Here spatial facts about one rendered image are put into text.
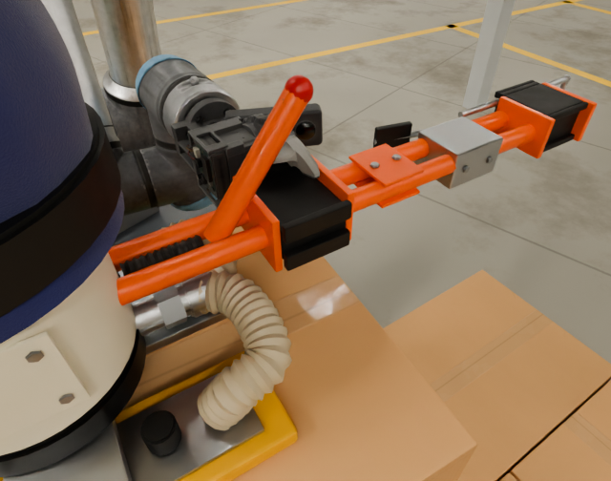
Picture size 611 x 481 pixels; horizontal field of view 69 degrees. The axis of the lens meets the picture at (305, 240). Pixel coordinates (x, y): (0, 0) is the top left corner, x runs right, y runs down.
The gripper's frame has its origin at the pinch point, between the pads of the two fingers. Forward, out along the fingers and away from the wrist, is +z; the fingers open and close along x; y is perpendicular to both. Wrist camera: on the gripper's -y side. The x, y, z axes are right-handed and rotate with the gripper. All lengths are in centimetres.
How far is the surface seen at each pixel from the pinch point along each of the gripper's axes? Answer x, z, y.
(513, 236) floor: -120, -54, -157
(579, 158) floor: -120, -78, -252
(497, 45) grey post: -74, -157, -255
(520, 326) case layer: -66, 1, -63
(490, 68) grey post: -89, -157, -254
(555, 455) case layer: -66, 25, -42
